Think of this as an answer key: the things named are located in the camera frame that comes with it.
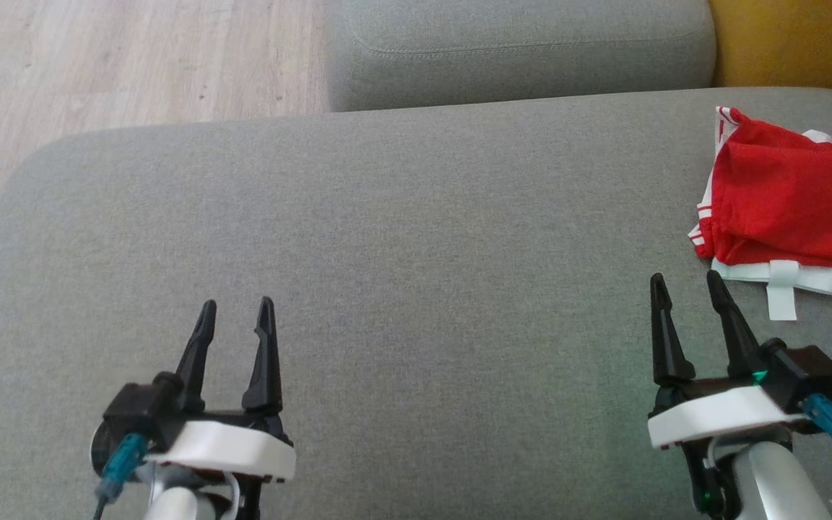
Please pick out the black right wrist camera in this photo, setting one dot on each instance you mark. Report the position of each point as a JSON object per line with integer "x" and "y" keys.
{"x": 802, "y": 372}

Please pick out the yellow cushion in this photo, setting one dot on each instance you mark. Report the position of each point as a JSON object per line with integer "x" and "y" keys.
{"x": 799, "y": 43}

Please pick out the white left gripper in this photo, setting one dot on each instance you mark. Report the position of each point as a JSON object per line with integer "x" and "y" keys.
{"x": 235, "y": 448}

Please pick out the red garment thin white stripes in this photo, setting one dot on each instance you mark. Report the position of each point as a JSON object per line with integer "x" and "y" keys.
{"x": 784, "y": 195}

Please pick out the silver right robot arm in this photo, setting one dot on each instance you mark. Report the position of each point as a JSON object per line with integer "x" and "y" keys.
{"x": 777, "y": 484}

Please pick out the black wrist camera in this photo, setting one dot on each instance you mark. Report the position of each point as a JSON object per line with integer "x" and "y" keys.
{"x": 134, "y": 415}
{"x": 802, "y": 372}

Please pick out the grey sofa cushion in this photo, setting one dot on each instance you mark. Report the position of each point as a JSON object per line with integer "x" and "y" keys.
{"x": 517, "y": 50}

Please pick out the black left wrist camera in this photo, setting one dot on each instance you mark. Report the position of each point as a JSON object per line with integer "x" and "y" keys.
{"x": 134, "y": 415}

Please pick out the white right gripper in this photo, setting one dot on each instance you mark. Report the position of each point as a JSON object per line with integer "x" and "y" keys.
{"x": 719, "y": 415}

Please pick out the grey fabric sofa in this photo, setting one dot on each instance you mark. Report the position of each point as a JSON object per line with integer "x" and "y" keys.
{"x": 423, "y": 325}

